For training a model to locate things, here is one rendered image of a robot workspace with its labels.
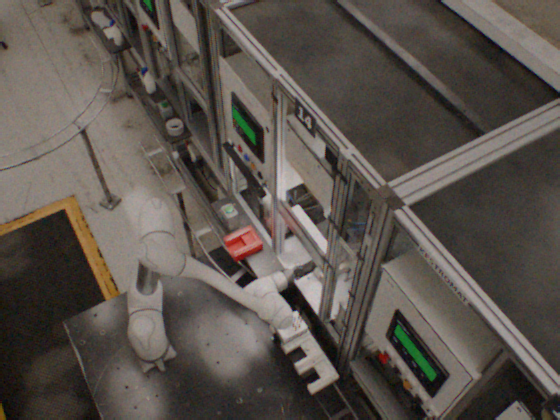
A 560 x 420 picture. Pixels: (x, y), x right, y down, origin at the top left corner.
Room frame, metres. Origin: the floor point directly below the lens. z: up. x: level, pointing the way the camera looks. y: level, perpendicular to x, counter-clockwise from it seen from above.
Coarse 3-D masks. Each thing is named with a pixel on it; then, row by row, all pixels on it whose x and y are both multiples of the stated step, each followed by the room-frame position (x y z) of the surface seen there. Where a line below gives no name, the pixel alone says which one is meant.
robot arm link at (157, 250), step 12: (144, 240) 1.13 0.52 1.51; (156, 240) 1.14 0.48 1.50; (168, 240) 1.15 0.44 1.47; (144, 252) 1.07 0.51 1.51; (156, 252) 1.08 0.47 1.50; (168, 252) 1.10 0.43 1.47; (180, 252) 1.14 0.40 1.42; (144, 264) 1.05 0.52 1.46; (156, 264) 1.05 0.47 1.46; (168, 264) 1.06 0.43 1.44; (180, 264) 1.08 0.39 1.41
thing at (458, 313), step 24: (408, 240) 0.85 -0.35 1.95; (408, 264) 0.83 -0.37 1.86; (432, 288) 0.74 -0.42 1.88; (456, 312) 0.66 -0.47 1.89; (480, 336) 0.58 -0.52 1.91; (360, 360) 0.88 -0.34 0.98; (384, 384) 0.75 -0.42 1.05; (504, 384) 0.48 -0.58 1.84; (528, 384) 0.45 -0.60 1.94; (408, 408) 0.63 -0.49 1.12; (480, 408) 0.48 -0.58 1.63; (504, 408) 0.44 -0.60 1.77; (528, 408) 0.41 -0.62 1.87
